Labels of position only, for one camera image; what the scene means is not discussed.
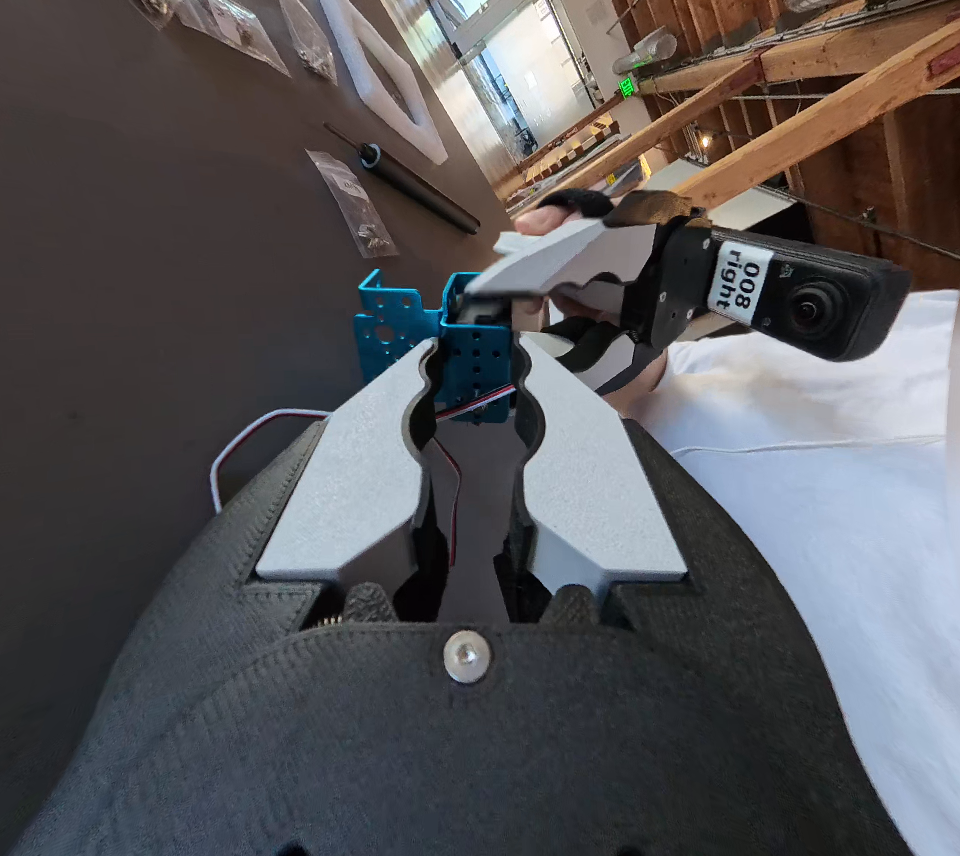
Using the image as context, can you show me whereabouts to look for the wooden beam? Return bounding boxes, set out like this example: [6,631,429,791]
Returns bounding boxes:
[675,20,960,210]

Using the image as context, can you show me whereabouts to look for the clear plastic screw bag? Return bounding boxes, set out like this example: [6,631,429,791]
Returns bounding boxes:
[251,0,339,84]

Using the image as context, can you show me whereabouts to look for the clear screw bag white label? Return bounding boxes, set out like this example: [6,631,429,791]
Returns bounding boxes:
[306,150,399,259]

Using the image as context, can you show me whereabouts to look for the white earbud cable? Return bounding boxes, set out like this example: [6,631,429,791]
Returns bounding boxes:
[669,435,948,457]

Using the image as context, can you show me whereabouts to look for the long clear screw bag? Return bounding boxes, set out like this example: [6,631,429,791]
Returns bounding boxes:
[176,0,292,78]

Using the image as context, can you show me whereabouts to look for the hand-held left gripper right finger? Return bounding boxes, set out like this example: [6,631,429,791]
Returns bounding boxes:
[510,334,690,617]

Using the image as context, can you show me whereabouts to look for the black servo with blue bracket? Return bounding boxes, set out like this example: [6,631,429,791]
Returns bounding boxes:
[356,269,520,427]

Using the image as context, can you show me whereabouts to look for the person's right hand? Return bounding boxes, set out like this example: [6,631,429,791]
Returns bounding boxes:
[513,205,670,420]

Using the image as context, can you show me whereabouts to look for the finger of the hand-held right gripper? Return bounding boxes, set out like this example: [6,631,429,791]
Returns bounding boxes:
[463,219,660,300]
[549,275,630,321]

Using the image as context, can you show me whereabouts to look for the dark desk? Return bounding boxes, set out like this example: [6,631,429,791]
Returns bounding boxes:
[0,0,519,835]

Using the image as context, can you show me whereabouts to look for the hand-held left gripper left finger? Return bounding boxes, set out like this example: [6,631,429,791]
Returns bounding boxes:
[255,339,444,617]

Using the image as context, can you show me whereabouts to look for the person's white shirt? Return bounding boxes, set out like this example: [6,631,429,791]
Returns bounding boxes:
[622,290,960,856]

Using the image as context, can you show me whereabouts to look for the white foam frame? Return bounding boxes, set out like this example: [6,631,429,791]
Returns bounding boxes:
[315,0,450,166]

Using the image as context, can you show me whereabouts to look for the black screwdriver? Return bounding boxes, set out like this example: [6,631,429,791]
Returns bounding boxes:
[324,121,482,236]

